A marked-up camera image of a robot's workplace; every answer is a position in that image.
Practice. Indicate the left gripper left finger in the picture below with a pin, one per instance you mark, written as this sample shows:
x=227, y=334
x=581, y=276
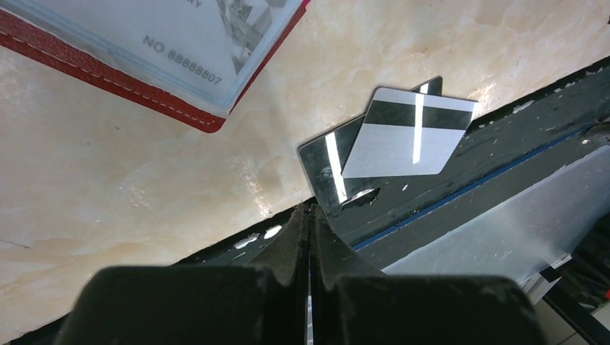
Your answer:
x=263, y=301

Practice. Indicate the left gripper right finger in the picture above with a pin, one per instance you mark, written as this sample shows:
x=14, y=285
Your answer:
x=355, y=303

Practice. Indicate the black glossy credit card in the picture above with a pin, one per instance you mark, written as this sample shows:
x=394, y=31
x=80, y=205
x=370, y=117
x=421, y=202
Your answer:
x=323, y=158

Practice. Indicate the silver card with black stripe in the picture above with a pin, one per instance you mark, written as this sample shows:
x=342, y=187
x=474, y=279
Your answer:
x=408, y=133

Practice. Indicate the red card holder wallet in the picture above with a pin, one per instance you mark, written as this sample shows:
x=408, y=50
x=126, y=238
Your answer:
x=34, y=37

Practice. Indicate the white credit card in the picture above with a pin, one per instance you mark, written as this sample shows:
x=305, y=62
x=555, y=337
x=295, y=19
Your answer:
x=207, y=48

